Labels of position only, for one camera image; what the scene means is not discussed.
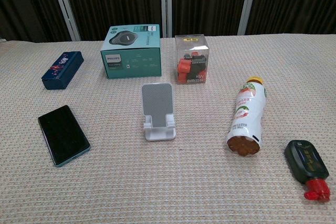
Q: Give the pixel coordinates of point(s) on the black smartphone teal edge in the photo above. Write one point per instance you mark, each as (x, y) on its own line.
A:
(63, 134)

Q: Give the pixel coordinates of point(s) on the white phone stand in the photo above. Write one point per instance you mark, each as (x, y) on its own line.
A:
(157, 103)

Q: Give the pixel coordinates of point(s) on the blue rectangular box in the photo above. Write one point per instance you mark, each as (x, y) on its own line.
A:
(61, 70)

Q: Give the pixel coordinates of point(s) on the small orange white box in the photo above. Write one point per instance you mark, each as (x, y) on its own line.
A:
(191, 64)

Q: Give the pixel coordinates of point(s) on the teal Philips speaker box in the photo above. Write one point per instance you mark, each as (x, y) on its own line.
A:
(131, 61)

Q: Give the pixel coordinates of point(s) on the beige woven tablecloth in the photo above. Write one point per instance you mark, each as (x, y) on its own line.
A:
(168, 182)

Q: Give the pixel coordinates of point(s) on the dark green red-capped bottle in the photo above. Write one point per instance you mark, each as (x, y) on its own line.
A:
(304, 161)

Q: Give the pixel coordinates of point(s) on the white partition frame post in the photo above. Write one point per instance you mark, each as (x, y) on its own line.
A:
(247, 3)
(64, 6)
(165, 3)

